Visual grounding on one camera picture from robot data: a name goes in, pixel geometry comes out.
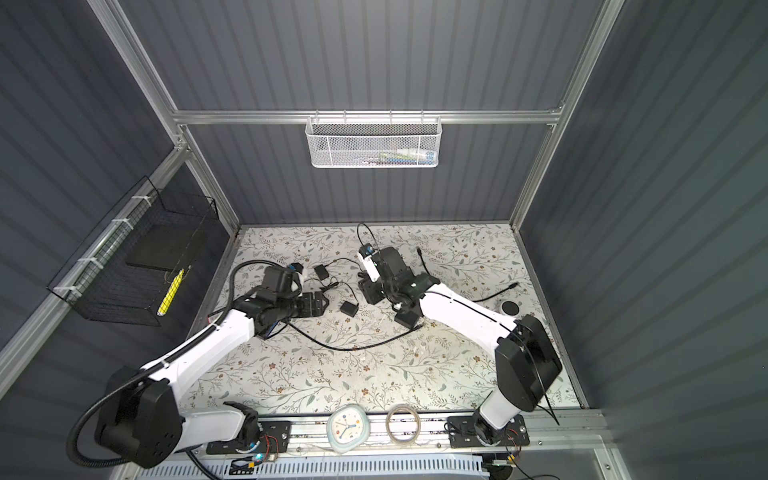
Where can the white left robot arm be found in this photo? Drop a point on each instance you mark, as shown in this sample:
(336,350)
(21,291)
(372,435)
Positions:
(139,418)

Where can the pink tape roll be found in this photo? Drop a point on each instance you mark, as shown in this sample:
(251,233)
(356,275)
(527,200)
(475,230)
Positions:
(510,308)

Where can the black wire wall basket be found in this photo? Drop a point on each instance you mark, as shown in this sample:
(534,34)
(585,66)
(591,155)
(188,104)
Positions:
(123,275)

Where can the white wire mesh basket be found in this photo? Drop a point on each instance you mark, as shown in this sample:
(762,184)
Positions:
(388,145)

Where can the white analog clock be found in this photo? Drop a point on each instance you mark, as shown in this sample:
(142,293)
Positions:
(348,428)

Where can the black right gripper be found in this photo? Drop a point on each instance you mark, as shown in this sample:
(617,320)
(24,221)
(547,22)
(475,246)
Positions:
(367,286)

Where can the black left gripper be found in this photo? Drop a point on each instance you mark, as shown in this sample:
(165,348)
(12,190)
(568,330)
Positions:
(307,309)

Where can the black power adapter with cord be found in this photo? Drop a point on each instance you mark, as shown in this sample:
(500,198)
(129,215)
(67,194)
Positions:
(322,270)

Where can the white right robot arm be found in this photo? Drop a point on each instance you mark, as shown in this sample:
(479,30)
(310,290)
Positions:
(526,362)

